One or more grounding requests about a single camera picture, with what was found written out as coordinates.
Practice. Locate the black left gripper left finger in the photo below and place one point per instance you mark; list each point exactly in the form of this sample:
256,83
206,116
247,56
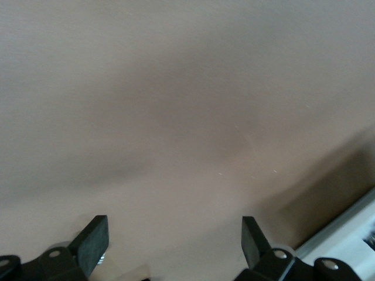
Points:
90,243

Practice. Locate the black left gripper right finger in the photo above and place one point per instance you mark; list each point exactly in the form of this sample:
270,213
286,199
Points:
252,243

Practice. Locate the brown table mat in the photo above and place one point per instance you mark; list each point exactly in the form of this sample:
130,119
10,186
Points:
146,87

